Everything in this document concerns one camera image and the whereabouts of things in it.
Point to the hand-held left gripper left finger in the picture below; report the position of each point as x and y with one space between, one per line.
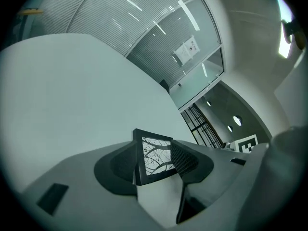
84 177

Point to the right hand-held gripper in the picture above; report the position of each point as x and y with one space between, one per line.
246 144

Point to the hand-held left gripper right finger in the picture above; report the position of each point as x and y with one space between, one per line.
216 177

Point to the black framed board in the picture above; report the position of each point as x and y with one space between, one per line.
156 155

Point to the round ceiling light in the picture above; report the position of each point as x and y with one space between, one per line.
208 103
230 128
237 120

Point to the black metal railing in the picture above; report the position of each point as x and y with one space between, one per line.
204 126

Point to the white paper sign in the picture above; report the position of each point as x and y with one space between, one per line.
186 50

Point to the yellow wooden tabletop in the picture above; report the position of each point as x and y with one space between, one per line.
30 11

